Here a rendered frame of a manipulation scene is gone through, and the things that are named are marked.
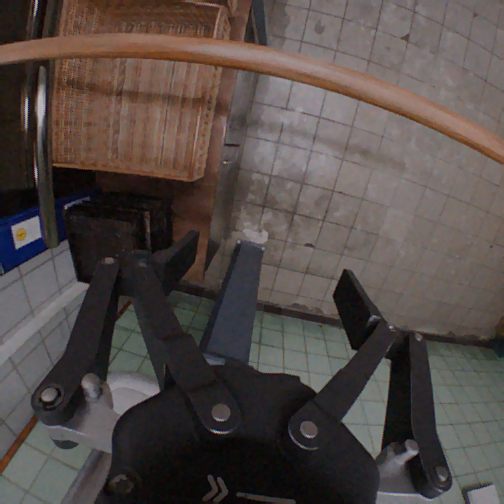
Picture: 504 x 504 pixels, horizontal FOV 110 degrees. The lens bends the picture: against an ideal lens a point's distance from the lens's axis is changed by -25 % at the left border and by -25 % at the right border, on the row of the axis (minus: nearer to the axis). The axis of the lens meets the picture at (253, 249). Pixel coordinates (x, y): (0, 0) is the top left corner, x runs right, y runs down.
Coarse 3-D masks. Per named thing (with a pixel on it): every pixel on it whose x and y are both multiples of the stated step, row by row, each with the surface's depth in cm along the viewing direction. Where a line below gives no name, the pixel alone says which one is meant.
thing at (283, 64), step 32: (0, 64) 22; (224, 64) 22; (256, 64) 22; (288, 64) 21; (320, 64) 21; (352, 96) 23; (384, 96) 22; (416, 96) 21; (448, 128) 22; (480, 128) 21
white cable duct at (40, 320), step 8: (72, 288) 90; (80, 288) 94; (64, 296) 84; (72, 296) 89; (56, 304) 80; (64, 304) 85; (48, 312) 76; (56, 312) 80; (32, 320) 69; (40, 320) 72; (48, 320) 76; (24, 328) 65; (32, 328) 68; (16, 336) 61; (24, 336) 64; (8, 344) 57; (16, 344) 60; (0, 352) 54; (8, 352) 57; (0, 360) 54
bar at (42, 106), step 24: (48, 0) 20; (264, 0) 57; (48, 24) 22; (264, 24) 71; (48, 72) 26; (48, 96) 27; (48, 120) 29; (48, 144) 31; (48, 168) 32; (48, 192) 34; (48, 216) 35; (48, 240) 37
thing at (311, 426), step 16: (384, 336) 12; (368, 352) 11; (384, 352) 11; (352, 368) 9; (368, 368) 10; (336, 384) 8; (352, 384) 8; (320, 400) 7; (336, 400) 7; (352, 400) 7; (304, 416) 6; (320, 416) 6; (336, 416) 7; (288, 432) 6; (304, 432) 6; (320, 432) 6; (288, 448) 6; (304, 448) 5
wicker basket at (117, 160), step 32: (64, 0) 42; (96, 0) 47; (128, 0) 49; (160, 0) 49; (192, 0) 50; (64, 32) 48; (96, 32) 56; (128, 32) 66; (160, 32) 66; (192, 32) 66; (224, 32) 62; (64, 64) 53; (96, 64) 62; (128, 64) 71; (160, 64) 71; (192, 64) 71; (64, 96) 58; (96, 96) 68; (128, 96) 77; (160, 96) 76; (192, 96) 75; (64, 128) 62; (96, 128) 74; (128, 128) 81; (160, 128) 81; (64, 160) 67; (96, 160) 78; (128, 160) 87; (160, 160) 86; (192, 160) 71
